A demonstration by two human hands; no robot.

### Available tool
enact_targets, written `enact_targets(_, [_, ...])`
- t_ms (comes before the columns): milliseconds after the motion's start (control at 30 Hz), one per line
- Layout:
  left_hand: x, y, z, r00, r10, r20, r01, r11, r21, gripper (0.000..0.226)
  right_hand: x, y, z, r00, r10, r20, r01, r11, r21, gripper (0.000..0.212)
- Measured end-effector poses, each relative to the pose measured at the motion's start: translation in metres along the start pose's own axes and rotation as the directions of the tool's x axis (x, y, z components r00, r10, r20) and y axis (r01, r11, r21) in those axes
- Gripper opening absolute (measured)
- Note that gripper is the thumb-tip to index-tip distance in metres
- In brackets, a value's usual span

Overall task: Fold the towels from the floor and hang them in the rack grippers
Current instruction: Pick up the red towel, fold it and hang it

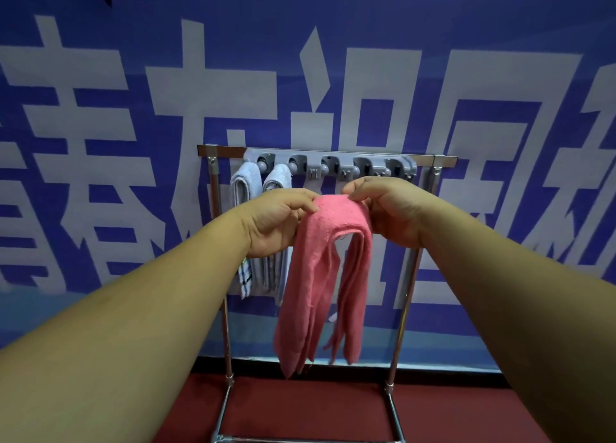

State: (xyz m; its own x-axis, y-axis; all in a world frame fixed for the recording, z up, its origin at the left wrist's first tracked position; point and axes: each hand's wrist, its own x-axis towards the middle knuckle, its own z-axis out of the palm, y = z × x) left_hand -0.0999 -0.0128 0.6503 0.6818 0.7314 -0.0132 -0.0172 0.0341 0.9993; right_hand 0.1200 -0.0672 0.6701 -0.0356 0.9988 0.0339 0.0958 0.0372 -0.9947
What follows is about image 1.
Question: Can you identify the person's left hand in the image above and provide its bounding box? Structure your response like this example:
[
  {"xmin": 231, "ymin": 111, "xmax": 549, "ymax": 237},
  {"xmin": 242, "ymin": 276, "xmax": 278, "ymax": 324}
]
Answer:
[{"xmin": 235, "ymin": 187, "xmax": 321, "ymax": 259}]

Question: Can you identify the person's right hand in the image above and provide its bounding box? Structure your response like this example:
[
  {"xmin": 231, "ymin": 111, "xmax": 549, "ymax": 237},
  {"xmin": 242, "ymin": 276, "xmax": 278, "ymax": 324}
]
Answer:
[{"xmin": 342, "ymin": 176, "xmax": 443, "ymax": 250}]

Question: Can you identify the plain light blue towel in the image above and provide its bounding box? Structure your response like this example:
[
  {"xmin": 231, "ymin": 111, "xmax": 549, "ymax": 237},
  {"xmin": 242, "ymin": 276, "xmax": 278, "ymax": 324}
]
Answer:
[{"xmin": 255, "ymin": 163, "xmax": 293, "ymax": 308}]

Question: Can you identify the striped light blue towel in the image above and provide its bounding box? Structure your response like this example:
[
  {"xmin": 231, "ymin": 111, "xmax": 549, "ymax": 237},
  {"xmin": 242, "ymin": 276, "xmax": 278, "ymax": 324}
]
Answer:
[{"xmin": 229, "ymin": 162, "xmax": 264, "ymax": 300}]

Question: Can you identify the pink towel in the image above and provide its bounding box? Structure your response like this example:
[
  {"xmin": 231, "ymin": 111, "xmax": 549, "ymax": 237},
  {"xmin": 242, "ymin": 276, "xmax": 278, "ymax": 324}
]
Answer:
[{"xmin": 273, "ymin": 195, "xmax": 374, "ymax": 380}]

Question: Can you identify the metal towel rack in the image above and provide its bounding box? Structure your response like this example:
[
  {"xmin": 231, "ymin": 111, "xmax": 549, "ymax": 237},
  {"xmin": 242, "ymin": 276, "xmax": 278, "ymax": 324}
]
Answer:
[{"xmin": 197, "ymin": 144, "xmax": 458, "ymax": 443}]

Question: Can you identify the person's left forearm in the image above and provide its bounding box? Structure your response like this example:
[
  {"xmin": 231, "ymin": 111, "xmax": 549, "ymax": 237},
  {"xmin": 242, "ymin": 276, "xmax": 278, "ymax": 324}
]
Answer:
[{"xmin": 0, "ymin": 206, "xmax": 251, "ymax": 443}]

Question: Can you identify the person's right forearm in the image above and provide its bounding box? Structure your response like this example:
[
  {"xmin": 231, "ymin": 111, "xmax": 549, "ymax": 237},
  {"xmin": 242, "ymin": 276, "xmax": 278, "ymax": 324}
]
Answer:
[{"xmin": 421, "ymin": 199, "xmax": 616, "ymax": 443}]

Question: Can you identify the grey plastic clip strip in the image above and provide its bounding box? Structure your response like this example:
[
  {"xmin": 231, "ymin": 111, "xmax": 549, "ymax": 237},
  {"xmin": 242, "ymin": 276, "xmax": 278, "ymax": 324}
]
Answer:
[{"xmin": 243, "ymin": 148, "xmax": 418, "ymax": 182}]

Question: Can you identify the blue banner with white characters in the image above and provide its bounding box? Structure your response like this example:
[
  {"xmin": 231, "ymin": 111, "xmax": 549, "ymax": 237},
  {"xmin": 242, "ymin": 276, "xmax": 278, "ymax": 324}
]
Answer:
[{"xmin": 0, "ymin": 0, "xmax": 616, "ymax": 374}]

